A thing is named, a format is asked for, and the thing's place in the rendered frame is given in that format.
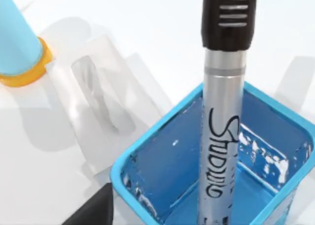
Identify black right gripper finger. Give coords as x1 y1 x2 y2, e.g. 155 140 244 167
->
61 182 114 225

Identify blue plastic pen holder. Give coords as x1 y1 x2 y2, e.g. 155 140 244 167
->
109 81 315 225

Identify light blue and orange tube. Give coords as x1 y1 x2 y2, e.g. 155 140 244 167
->
0 0 53 88

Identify white flat blister pack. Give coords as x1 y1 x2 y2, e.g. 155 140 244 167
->
44 34 173 176

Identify silver marker with black cap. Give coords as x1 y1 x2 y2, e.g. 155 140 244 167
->
196 0 258 225

